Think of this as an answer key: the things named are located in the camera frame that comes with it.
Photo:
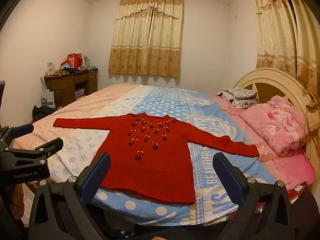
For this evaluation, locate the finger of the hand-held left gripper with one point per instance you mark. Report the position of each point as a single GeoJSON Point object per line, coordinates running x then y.
{"type": "Point", "coordinates": [53, 145]}
{"type": "Point", "coordinates": [23, 130]}

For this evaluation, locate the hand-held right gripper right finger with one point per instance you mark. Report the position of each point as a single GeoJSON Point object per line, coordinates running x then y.
{"type": "Point", "coordinates": [228, 177]}

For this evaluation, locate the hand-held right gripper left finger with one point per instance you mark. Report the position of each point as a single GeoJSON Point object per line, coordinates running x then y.
{"type": "Point", "coordinates": [96, 177]}

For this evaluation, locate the red embroidered knit sweater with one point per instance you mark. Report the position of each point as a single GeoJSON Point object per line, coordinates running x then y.
{"type": "Point", "coordinates": [150, 170]}

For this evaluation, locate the grey patterned folded clothes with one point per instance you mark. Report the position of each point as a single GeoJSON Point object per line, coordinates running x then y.
{"type": "Point", "coordinates": [240, 95]}

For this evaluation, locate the black bag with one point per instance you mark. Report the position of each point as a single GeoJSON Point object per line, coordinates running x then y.
{"type": "Point", "coordinates": [42, 112]}

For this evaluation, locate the white paper bag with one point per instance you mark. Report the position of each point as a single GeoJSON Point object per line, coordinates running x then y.
{"type": "Point", "coordinates": [48, 100]}

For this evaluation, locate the pink box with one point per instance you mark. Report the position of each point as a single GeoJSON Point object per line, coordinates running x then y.
{"type": "Point", "coordinates": [80, 93]}

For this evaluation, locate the dark wooden desk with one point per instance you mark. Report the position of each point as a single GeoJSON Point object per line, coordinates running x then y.
{"type": "Point", "coordinates": [62, 83]}

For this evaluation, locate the pink blanket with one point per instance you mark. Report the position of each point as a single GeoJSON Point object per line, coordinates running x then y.
{"type": "Point", "coordinates": [295, 170]}

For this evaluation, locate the white small box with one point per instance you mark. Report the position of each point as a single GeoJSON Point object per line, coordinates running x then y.
{"type": "Point", "coordinates": [50, 68]}

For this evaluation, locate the pink floral quilt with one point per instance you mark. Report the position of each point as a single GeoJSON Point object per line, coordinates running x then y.
{"type": "Point", "coordinates": [275, 122]}

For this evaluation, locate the red patterned cloth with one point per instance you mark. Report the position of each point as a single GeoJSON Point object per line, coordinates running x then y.
{"type": "Point", "coordinates": [298, 194]}

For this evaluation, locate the red gift bag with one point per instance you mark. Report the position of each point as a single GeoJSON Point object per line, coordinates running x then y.
{"type": "Point", "coordinates": [74, 60]}

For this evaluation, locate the patterned bed sheet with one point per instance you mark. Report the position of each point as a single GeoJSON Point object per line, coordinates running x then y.
{"type": "Point", "coordinates": [160, 100]}

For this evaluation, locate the cream bed headboard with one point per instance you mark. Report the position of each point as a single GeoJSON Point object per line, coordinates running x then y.
{"type": "Point", "coordinates": [272, 76]}

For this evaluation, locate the beige window curtain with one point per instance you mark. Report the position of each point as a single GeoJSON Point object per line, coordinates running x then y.
{"type": "Point", "coordinates": [146, 35]}

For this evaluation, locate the beige corner curtain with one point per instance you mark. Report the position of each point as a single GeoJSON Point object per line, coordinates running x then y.
{"type": "Point", "coordinates": [280, 30]}

